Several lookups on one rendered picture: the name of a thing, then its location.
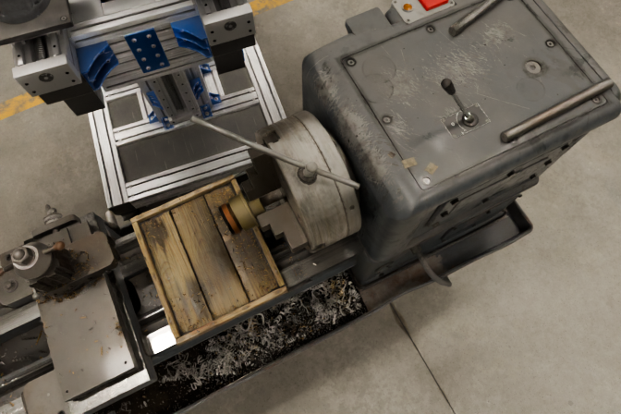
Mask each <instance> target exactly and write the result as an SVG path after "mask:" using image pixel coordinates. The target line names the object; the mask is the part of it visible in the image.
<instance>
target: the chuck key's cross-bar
mask: <svg viewBox="0 0 621 414"><path fill-rule="evenodd" d="M190 122H192V123H194V124H197V125H199V126H201V127H204V128H207V129H209V130H211V131H213V132H216V133H218V134H220V135H223V136H225V137H227V138H229V139H231V140H235V141H237V142H239V143H242V144H244V145H246V146H249V147H251V148H252V149H255V150H257V151H259V152H263V153H265V154H268V155H270V156H272V157H274V158H276V159H278V160H281V161H283V162H285V163H288V164H292V165H294V166H296V167H299V168H302V169H304V170H305V166H306V164H305V163H302V162H301V161H298V160H295V159H293V158H290V157H288V156H285V155H283V154H282V153H279V152H276V151H273V150H271V149H269V148H266V147H264V146H262V145H261V144H258V143H256V142H254V141H251V140H248V139H245V138H243V137H241V136H239V135H237V134H235V133H233V132H230V131H228V130H226V129H223V128H220V127H218V126H216V125H214V124H212V123H209V122H207V121H205V120H202V119H200V118H198V117H196V116H192V117H191V119H190ZM314 174H317V175H320V176H322V177H327V178H329V179H332V180H334V181H337V182H339V183H342V184H345V185H347V186H350V187H352V188H354V189H359V186H360V183H358V182H355V181H352V180H350V179H347V178H344V177H341V176H338V175H335V174H333V173H330V172H327V171H325V170H322V169H320V168H318V167H317V170H316V171H315V173H314Z"/></svg>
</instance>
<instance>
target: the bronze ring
mask: <svg viewBox="0 0 621 414"><path fill-rule="evenodd" d="M238 193H239V194H238V195H236V196H234V197H232V198H231V199H229V200H228V203H224V204H223V205H221V206H220V207H218V210H219V212H220V214H221V216H222V218H223V219H224V221H225V224H226V226H227V227H228V229H229V231H230V232H231V234H232V235H233V236H234V235H235V234H238V233H240V232H241V230H242V229H244V231H247V230H249V229H251V228H253V227H254V226H260V225H259V222H258V221H257V220H258V219H257V215H260V214H262V213H265V212H266V211H265V209H264V208H263V206H262V203H261V201H260V199H259V198H258V199H256V200H254V201H249V199H248V197H247V195H246V196H244V195H243V193H242V192H241V191H239V192H238Z"/></svg>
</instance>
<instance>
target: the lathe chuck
mask: <svg viewBox="0 0 621 414"><path fill-rule="evenodd" d="M271 132H272V133H275V134H276V135H277V137H278V138H279V141H278V142H276V143H272V142H270V143H268V148H269V149H271V150H273V151H276V152H279V153H282V154H283V155H285V156H288V157H290V158H293V159H295V160H298V161H301V162H302V163H305V164H306V163H307V162H309V161H313V162H315V163H316V164H317V166H318V168H320V169H322V170H325V171H327V172H330V171H329V168H328V166H327V164H326V162H325V161H324V159H323V156H322V154H321V152H320V151H319V149H318V147H317V145H316V143H315V142H314V140H313V138H312V137H311V135H310V133H309V132H308V130H307V129H306V128H305V127H304V126H303V125H302V123H301V122H300V121H299V120H298V119H297V118H295V117H294V116H289V117H287V118H284V119H282V120H280V121H277V122H275V123H273V124H271V125H269V126H267V127H264V128H261V129H258V130H256V133H255V137H256V141H257V143H258V144H263V143H264V141H263V137H266V136H267V134H269V133H271ZM264 144H265V143H264ZM272 159H273V162H274V166H275V169H276V172H277V175H278V177H279V180H280V183H281V185H282V187H283V189H284V191H285V193H286V197H285V198H283V199H282V200H280V203H281V205H282V204H284V203H286V202H289V203H290V206H291V208H292V210H293V212H294V214H295V216H296V217H297V219H298V222H299V224H300V226H301V228H302V230H303V232H304V234H305V236H306V238H307V240H308V241H309V243H310V246H311V247H312V248H313V249H314V248H316V247H317V246H318V245H320V244H322V243H323V245H322V246H321V247H320V248H318V249H315V250H311V248H310V246H307V247H305V248H306V250H307V251H308V252H310V253H314V252H316V251H318V250H321V249H323V248H325V247H327V246H329V245H332V244H334V243H336V242H337V241H339V240H341V239H343V238H345V237H347V234H348V226H347V217H346V213H345V209H344V206H343V203H342V201H341V198H340V195H339V192H338V190H337V187H336V185H335V182H334V181H333V180H332V179H329V178H327V177H322V176H320V175H317V174H315V178H314V179H313V180H312V181H311V182H304V181H302V180H301V179H300V177H299V171H300V169H301V168H299V167H296V166H294V165H292V164H288V163H285V162H283V161H281V160H278V159H276V158H274V157H272Z"/></svg>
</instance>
